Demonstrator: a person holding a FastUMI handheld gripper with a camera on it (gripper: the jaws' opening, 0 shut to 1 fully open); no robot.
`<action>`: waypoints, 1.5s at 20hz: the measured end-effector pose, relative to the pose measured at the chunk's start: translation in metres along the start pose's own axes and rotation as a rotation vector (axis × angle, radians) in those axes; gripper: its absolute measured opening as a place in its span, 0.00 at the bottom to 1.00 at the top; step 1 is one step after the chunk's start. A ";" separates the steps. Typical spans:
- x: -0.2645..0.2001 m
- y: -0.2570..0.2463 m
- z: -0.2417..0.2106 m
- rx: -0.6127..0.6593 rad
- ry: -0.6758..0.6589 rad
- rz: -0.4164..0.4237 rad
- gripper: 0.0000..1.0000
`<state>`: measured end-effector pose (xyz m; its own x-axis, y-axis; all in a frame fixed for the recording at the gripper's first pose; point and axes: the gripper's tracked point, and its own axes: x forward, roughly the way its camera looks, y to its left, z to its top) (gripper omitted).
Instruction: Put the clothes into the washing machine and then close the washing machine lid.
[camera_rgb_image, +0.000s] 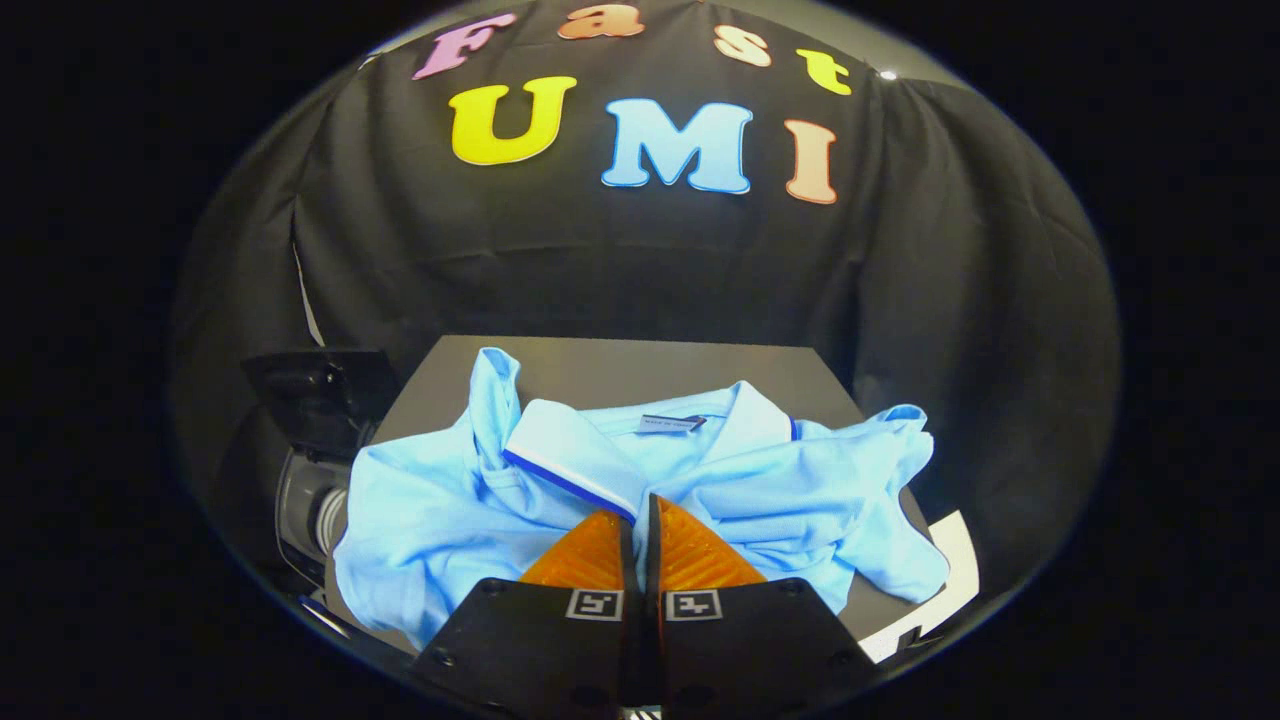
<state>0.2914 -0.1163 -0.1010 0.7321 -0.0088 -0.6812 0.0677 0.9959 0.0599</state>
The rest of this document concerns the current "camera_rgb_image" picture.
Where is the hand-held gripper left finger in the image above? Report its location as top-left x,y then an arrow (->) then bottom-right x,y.
410,508 -> 641,720

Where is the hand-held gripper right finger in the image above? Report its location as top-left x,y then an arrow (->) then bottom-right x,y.
643,493 -> 881,720

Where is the light blue polo shirt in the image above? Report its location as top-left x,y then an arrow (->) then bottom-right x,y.
333,347 -> 951,651

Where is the grey washing machine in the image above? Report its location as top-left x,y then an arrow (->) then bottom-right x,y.
215,348 -> 401,601

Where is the dark washing machine lid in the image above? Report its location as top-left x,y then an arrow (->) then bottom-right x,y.
240,348 -> 401,461

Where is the white paper sheet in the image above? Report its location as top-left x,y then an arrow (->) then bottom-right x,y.
858,510 -> 981,664

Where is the grey cabinet with black top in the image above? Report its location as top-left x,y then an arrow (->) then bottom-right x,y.
325,335 -> 936,661

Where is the black backdrop cloth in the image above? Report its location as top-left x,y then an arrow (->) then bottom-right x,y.
170,0 -> 1121,601

